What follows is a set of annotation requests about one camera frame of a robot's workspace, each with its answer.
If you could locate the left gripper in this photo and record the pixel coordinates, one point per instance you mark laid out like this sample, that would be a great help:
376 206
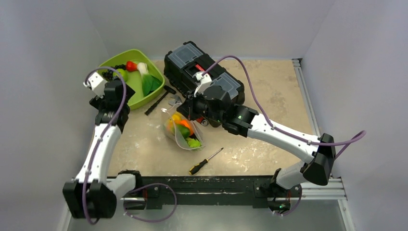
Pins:
99 103

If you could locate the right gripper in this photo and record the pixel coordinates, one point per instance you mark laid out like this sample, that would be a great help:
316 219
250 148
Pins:
186 108

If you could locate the toy orange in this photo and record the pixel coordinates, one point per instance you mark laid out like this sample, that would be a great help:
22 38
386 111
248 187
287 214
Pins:
186 124

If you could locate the toy green apple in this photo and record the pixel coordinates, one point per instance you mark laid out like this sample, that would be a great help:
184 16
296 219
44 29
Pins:
122 72

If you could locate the toy mango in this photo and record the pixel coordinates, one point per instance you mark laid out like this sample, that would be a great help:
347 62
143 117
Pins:
183 130

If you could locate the toy lemon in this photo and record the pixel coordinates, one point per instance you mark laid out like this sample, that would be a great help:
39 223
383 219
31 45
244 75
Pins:
172 121

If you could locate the clear zip top bag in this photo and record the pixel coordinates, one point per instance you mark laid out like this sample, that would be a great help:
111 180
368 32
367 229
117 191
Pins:
177 137

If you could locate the toy green onion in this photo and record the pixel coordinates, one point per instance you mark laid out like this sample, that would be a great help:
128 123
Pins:
193 143

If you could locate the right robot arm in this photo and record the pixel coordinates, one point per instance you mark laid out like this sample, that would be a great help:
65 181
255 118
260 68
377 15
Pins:
316 157

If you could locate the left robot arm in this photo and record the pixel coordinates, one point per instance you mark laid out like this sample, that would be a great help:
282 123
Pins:
90 195

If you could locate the toy black grapes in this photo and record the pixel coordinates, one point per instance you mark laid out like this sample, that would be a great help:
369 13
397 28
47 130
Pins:
108 75

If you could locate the toy red strawberry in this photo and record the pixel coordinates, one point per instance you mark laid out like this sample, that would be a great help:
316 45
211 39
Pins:
131 66

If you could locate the toy green leaf vegetable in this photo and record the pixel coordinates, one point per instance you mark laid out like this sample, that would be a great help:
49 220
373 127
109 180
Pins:
149 82

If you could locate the black hammer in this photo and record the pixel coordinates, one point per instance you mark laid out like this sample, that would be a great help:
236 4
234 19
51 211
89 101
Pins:
167 91

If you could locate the green plastic bin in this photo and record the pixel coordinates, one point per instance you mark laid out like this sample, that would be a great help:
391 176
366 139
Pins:
134 78

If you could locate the black toolbox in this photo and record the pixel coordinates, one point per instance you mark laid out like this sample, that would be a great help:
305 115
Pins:
183 62

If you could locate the yellow black screwdriver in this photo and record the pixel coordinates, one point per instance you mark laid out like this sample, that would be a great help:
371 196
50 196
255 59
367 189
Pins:
196 168

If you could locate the adjustable wrench red handle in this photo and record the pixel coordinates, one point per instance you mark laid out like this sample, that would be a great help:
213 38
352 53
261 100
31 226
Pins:
175 99

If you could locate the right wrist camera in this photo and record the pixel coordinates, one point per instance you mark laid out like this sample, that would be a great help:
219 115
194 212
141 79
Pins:
204 82

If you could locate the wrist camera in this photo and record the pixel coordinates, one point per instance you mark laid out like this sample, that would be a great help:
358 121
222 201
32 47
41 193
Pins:
96 83
204 82

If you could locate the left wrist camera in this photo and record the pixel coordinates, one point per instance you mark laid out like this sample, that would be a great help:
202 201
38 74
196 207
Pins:
96 83

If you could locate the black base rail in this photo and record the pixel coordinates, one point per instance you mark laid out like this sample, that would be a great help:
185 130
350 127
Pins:
253 191

